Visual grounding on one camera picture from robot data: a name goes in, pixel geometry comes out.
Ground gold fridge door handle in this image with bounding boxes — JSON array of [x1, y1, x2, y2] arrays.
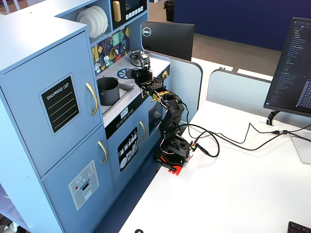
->
[[85, 82, 99, 117]]

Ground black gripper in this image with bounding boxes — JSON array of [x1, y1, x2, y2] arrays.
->
[[132, 67, 157, 90]]

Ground shiny steel pot lid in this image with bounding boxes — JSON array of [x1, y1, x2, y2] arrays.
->
[[128, 50, 151, 61]]

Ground blue wooden toy kitchen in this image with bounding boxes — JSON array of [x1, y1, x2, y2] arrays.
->
[[0, 0, 172, 233]]

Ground black cable with connector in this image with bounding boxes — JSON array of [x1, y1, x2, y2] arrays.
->
[[181, 122, 311, 146]]

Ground white toy plate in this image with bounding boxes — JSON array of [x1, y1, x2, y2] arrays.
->
[[85, 7, 104, 37], [91, 5, 109, 34], [76, 9, 99, 39]]

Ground black Dell monitor back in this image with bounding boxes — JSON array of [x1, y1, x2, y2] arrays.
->
[[141, 21, 195, 62]]

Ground black trash bin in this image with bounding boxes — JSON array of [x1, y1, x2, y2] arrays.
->
[[163, 0, 175, 23]]

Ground black keyboard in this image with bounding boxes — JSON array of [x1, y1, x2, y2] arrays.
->
[[287, 221, 311, 233]]

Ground gold microwave handle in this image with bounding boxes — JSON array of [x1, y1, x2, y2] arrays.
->
[[112, 0, 122, 23]]

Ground silver monitor stand base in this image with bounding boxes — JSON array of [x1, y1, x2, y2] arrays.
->
[[290, 132, 311, 165]]

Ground light blue desk divider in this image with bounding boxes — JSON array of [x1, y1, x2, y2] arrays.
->
[[206, 68, 311, 131], [145, 50, 204, 129]]

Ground dark gray toy pot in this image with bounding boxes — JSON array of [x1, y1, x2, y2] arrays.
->
[[96, 77, 121, 106]]

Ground white toy sink basin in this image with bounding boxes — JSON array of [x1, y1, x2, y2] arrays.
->
[[96, 83, 135, 115]]

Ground black looped cable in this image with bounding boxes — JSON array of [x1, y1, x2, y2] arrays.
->
[[187, 125, 311, 158]]

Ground black monitor with lit screen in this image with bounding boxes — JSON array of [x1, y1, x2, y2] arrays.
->
[[263, 17, 311, 118]]

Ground gold freezer door handle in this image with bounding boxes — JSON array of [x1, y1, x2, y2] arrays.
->
[[98, 140, 109, 165]]

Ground dark gray pot lid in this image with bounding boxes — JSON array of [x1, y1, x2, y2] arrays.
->
[[131, 68, 147, 79]]

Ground black toy microwave door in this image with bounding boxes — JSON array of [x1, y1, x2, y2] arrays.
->
[[110, 0, 149, 31]]

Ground shiny steel toy pot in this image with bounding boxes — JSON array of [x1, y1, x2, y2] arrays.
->
[[130, 57, 146, 67]]

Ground black shopping list board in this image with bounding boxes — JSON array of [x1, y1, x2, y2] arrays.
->
[[38, 72, 82, 137]]

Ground red table clamp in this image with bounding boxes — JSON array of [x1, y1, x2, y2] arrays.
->
[[155, 155, 187, 176]]

